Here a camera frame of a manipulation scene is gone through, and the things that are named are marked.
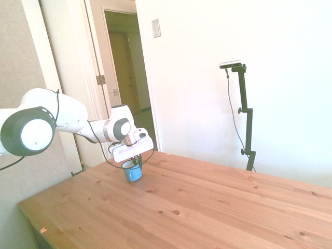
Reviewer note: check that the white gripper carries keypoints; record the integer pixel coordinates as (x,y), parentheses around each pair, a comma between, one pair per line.
(129,153)

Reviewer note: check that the blue enamel mug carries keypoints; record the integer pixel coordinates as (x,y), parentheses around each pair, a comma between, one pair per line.
(131,175)

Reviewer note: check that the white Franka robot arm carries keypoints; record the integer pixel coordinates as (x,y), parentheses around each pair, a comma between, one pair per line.
(70,114)

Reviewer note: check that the black partition foot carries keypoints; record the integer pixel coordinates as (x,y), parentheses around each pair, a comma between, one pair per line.
(74,173)

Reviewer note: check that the metal door strike plate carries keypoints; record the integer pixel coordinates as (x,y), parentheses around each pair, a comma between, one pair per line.
(116,91)

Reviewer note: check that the metal door hinge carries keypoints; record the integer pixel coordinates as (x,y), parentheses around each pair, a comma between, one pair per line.
(100,80)

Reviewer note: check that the wooden hallway door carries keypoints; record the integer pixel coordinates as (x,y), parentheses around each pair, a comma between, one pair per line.
(122,72)

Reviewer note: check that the white open door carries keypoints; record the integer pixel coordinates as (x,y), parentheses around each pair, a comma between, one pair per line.
(75,52)

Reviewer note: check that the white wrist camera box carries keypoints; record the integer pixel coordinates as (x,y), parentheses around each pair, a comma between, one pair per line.
(142,132)

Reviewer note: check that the black jointed camera stand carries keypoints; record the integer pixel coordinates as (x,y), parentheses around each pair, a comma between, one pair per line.
(249,129)

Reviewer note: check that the white wall switch plate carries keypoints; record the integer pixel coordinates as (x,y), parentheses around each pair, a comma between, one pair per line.
(156,28)

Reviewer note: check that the grey stereo camera bar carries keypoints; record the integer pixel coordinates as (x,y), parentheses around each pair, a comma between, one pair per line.
(232,63)

